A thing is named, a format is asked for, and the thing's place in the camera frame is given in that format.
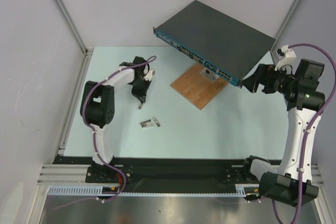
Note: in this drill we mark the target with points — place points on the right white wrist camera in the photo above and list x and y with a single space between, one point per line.
287 57

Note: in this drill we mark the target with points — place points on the silver SFP plug module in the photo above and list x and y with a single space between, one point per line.
146 122

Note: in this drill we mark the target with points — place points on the white slotted cable duct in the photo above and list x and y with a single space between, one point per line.
237 190

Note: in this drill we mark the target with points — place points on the right aluminium frame post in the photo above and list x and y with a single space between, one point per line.
294 5

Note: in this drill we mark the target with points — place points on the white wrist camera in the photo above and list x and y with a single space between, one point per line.
287 57
149 75

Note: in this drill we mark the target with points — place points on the black blue network switch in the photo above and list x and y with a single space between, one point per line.
220 43

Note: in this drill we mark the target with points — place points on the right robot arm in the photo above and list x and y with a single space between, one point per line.
290 183

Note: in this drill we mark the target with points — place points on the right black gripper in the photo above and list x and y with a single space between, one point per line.
261 78

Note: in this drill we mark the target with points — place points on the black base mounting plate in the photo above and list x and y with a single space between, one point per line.
167 173

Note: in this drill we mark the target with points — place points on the aluminium frame post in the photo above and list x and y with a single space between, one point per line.
294 5
72 27

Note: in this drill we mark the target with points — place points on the wooden base board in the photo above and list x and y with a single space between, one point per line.
197 89

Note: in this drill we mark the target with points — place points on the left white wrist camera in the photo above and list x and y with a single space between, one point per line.
149 75

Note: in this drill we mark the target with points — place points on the metal switch stand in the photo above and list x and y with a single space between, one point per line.
209 75

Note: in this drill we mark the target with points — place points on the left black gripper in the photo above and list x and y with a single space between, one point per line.
141 94

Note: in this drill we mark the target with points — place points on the left aluminium frame post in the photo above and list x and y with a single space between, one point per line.
72 27

